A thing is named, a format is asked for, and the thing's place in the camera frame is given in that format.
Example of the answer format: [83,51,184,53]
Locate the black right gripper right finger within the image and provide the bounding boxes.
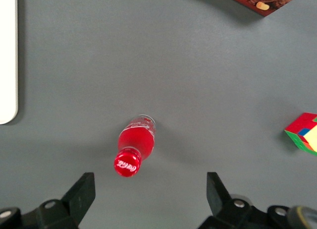
[198,172,269,229]

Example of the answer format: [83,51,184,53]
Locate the multicoloured Rubik's cube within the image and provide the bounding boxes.
[284,112,317,157]

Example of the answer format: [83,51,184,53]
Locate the white plastic tray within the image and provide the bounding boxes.
[0,0,19,125]

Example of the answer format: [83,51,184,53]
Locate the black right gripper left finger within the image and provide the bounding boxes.
[36,172,96,229]

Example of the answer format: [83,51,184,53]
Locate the red coke bottle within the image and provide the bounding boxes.
[113,114,157,177]

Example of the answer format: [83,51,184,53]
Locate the long narrow snack box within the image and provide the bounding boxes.
[217,0,307,18]

